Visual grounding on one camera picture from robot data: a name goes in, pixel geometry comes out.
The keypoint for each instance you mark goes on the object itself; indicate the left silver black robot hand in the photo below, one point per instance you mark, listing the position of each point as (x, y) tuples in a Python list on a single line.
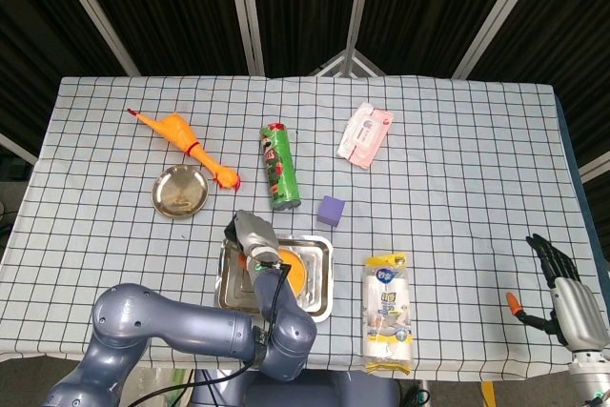
[(255, 230)]

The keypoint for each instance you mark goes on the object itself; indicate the beige bowl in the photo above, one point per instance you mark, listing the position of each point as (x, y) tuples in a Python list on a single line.
[(305, 278)]

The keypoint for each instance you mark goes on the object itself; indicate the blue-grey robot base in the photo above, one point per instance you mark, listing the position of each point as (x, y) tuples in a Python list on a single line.
[(310, 392)]

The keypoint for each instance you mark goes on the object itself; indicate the pink wet wipes pack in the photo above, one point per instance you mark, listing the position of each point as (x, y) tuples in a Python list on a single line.
[(364, 135)]

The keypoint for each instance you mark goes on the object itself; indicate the purple foam cube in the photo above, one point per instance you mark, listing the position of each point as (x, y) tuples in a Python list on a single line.
[(331, 210)]

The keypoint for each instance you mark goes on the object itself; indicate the white rolls plastic package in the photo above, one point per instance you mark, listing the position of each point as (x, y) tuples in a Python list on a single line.
[(386, 311)]

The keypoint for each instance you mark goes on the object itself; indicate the green Pringles chips can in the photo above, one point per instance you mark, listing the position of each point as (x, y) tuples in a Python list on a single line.
[(278, 168)]

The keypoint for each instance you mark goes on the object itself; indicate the light blue checkered tablecloth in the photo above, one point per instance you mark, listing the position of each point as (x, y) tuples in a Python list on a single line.
[(429, 188)]

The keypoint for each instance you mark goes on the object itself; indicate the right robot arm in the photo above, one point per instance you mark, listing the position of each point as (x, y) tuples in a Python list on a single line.
[(591, 376)]

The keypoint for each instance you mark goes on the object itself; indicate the yellow powder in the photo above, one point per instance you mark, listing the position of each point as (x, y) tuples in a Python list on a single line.
[(295, 273)]

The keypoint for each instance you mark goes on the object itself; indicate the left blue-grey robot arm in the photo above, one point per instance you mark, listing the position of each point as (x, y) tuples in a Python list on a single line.
[(190, 331)]

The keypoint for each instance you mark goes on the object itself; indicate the round stainless steel plate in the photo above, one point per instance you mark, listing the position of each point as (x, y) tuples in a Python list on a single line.
[(181, 190)]

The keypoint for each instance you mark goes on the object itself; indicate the rectangular stainless steel tray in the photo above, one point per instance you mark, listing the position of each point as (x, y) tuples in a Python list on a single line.
[(319, 302)]

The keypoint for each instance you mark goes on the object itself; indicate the yellow rubber chicken toy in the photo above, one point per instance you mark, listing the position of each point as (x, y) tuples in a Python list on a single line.
[(176, 130)]

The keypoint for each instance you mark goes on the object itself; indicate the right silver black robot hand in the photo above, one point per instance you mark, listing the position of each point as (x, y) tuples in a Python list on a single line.
[(579, 311)]

